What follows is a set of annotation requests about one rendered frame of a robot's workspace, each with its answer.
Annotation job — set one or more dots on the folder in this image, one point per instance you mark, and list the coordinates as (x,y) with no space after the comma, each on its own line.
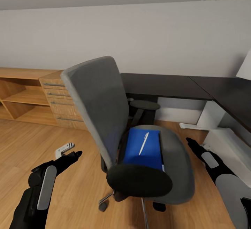
(151,154)

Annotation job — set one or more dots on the desk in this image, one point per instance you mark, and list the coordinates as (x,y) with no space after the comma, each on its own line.
(231,95)

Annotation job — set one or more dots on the cabinet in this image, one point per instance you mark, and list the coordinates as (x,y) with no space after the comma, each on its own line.
(63,107)
(147,117)

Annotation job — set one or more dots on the swivel chair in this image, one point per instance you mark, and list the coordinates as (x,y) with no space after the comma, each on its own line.
(96,88)

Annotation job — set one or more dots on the desktop computer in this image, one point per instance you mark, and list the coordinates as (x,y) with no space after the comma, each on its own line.
(235,154)

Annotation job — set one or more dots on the pen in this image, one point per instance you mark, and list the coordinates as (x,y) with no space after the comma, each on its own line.
(144,142)

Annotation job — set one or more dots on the monitor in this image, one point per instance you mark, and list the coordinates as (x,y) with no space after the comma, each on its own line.
(245,69)

